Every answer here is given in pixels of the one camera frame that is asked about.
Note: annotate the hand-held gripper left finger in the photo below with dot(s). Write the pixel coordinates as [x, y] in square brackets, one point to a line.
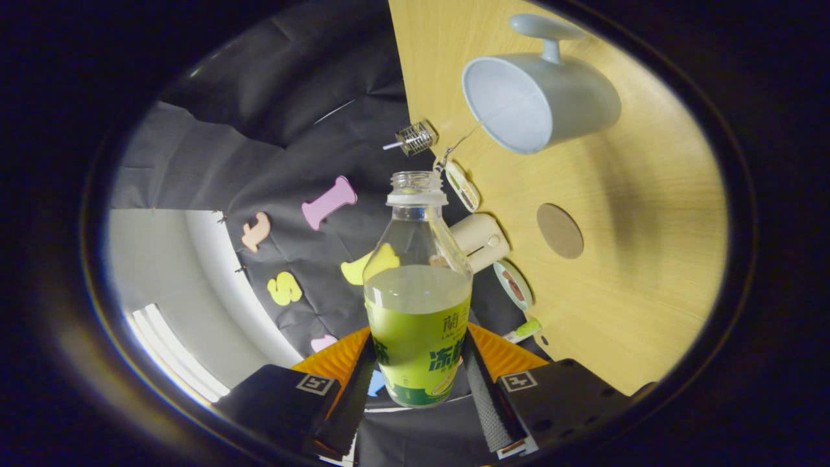
[353, 402]

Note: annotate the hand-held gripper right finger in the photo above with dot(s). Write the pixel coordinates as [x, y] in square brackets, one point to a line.
[486, 402]

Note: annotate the green label juice bottle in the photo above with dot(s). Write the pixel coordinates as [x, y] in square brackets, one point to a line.
[418, 344]

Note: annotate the round brown coaster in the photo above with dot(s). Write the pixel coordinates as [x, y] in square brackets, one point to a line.
[560, 231]

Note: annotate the white cup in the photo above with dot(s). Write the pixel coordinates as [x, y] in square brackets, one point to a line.
[577, 104]

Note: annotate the small white green bottle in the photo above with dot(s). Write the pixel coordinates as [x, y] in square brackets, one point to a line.
[522, 331]

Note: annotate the pale green plate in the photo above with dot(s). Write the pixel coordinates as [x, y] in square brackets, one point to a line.
[519, 295]

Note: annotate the brown bread piece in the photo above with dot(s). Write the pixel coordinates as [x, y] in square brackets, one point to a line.
[512, 284]

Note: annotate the white toaster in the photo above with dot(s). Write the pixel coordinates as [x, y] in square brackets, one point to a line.
[483, 240]

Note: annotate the wooden table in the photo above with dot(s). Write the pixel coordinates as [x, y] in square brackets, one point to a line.
[635, 272]

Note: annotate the white divided dish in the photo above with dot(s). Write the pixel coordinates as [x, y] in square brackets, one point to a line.
[463, 187]

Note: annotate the white straw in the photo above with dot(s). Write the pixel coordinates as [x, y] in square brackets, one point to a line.
[391, 146]

